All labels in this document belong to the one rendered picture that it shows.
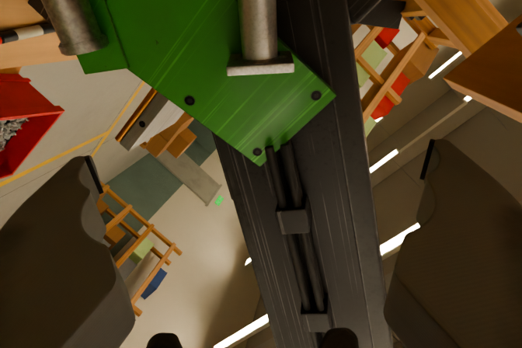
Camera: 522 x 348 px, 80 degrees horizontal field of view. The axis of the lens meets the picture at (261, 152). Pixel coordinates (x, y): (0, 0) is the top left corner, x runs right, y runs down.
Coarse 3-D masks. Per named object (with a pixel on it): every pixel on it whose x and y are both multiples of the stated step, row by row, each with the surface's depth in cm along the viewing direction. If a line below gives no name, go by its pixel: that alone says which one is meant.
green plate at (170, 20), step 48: (144, 0) 26; (192, 0) 26; (144, 48) 28; (192, 48) 28; (240, 48) 28; (288, 48) 28; (192, 96) 31; (240, 96) 31; (288, 96) 31; (240, 144) 34
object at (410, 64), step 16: (352, 32) 342; (384, 32) 353; (416, 32) 378; (368, 48) 339; (384, 48) 356; (416, 48) 356; (432, 48) 380; (368, 64) 329; (400, 64) 340; (416, 64) 364; (384, 80) 332; (400, 80) 351; (416, 80) 373; (368, 96) 364; (384, 96) 335; (368, 112) 309; (384, 112) 332; (368, 128) 318
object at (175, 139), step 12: (180, 120) 610; (192, 120) 683; (168, 132) 625; (180, 132) 679; (192, 132) 703; (144, 144) 660; (156, 144) 650; (168, 144) 668; (180, 144) 681; (156, 156) 665
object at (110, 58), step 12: (96, 0) 26; (96, 12) 27; (108, 12) 27; (108, 24) 27; (108, 36) 28; (108, 48) 28; (120, 48) 28; (84, 60) 29; (96, 60) 29; (108, 60) 29; (120, 60) 29; (84, 72) 29; (96, 72) 29
